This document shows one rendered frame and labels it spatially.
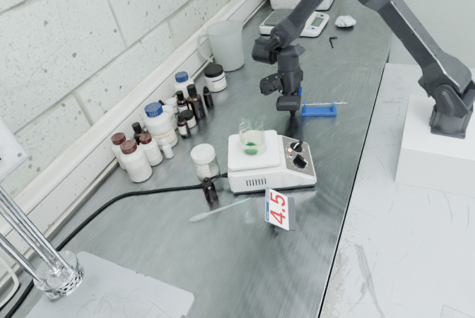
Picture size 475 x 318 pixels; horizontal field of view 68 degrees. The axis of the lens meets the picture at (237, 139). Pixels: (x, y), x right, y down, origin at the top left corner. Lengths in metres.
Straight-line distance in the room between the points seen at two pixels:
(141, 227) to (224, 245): 0.21
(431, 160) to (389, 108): 0.31
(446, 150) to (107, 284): 0.73
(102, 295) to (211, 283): 0.22
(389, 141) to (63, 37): 0.84
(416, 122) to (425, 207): 0.19
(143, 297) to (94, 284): 0.12
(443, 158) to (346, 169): 0.21
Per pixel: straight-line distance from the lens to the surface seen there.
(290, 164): 0.83
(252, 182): 0.82
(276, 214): 0.78
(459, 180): 0.87
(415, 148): 0.82
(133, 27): 1.15
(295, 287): 0.72
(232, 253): 0.77
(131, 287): 0.78
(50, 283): 0.65
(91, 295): 0.81
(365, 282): 0.73
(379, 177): 0.89
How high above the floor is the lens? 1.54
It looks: 39 degrees down
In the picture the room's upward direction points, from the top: 12 degrees counter-clockwise
